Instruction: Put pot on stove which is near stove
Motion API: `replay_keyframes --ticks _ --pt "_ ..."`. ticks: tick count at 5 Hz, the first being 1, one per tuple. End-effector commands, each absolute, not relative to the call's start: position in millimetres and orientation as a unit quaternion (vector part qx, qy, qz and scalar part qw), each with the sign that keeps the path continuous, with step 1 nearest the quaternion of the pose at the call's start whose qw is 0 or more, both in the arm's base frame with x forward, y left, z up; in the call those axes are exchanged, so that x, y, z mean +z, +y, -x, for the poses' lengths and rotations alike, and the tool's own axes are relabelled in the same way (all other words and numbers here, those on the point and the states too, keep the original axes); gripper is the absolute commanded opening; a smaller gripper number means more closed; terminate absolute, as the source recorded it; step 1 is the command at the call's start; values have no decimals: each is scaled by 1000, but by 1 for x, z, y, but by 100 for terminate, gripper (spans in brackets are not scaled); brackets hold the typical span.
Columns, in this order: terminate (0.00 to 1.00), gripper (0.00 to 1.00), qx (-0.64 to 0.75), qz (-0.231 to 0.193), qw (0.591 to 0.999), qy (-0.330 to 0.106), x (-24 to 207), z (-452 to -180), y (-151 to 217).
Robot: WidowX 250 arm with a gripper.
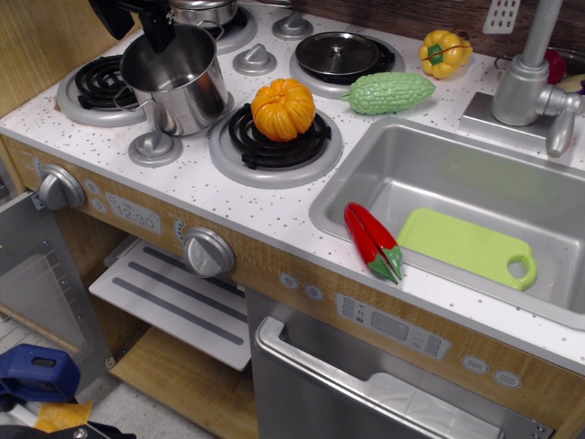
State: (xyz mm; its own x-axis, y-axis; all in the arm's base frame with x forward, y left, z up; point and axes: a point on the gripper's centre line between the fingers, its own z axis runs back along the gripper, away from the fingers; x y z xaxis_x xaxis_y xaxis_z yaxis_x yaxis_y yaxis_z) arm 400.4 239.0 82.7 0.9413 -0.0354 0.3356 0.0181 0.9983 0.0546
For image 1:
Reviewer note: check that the orange toy pumpkin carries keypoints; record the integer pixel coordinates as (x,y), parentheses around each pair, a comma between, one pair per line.
(283,110)

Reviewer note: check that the open grey oven door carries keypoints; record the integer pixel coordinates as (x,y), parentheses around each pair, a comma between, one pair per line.
(43,300)

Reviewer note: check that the front left stove burner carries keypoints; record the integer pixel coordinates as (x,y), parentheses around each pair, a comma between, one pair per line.
(96,95)

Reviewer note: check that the silver oven dial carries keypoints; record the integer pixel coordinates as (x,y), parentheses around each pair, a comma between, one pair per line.
(206,254)
(59,188)

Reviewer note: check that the white slotted spatula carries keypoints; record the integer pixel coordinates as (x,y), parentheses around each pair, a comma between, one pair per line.
(501,17)

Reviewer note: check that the silver oven dial left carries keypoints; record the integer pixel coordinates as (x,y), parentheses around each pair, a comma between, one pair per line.
(59,188)

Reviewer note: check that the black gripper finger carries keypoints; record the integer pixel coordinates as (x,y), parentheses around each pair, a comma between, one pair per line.
(158,20)
(116,15)

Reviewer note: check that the tall steel toy pot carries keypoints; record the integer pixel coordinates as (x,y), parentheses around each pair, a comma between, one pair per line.
(181,89)

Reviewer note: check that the silver dishwasher door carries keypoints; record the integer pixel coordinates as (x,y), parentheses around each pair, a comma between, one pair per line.
(312,380)

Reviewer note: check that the white oven rack shelf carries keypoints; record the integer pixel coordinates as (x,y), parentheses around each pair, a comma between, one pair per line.
(154,285)

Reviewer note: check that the grey stovetop knob front left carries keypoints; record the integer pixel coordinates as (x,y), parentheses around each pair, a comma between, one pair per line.
(155,149)

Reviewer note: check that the grey stovetop knob back middle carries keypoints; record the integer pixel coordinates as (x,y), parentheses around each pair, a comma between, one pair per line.
(255,61)

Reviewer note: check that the small steel pot at back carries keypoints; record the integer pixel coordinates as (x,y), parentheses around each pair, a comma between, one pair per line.
(210,13)

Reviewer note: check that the silver oven dial right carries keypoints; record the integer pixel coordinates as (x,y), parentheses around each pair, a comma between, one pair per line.
(206,254)

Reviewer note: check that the yellow toy bell pepper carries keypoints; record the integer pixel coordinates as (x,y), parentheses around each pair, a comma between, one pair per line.
(442,53)

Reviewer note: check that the yellow tape piece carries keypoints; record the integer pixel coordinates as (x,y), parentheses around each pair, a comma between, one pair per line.
(58,416)

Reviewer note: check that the stove burner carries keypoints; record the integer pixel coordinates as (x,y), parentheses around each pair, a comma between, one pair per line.
(333,87)
(242,153)
(236,34)
(96,95)

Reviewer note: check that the grey stovetop knob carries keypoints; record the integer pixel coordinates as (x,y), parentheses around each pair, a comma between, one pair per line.
(255,61)
(155,149)
(292,27)

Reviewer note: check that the grey toy sink basin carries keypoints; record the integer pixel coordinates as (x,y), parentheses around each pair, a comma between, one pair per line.
(399,166)

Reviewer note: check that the green toy bitter gourd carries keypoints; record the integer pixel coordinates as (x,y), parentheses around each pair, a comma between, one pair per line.
(388,92)

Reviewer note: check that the back right stove burner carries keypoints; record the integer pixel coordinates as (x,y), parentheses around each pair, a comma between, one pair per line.
(333,87)

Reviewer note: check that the blue clamp tool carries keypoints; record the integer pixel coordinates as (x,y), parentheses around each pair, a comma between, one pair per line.
(31,373)

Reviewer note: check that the front right stove burner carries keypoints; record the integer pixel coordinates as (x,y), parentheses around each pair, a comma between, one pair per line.
(242,153)

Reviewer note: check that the dark steel pot lid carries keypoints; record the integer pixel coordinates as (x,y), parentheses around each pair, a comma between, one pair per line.
(337,53)

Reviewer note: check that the back left stove burner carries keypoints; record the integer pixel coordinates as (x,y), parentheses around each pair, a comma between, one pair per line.
(236,34)

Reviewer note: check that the red toy chili pepper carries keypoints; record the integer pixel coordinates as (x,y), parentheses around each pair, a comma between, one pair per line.
(377,247)

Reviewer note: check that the green toy cutting board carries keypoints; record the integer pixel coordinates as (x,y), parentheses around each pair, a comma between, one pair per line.
(476,249)

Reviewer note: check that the silver toy faucet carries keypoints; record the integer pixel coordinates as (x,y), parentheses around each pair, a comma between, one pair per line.
(526,110)

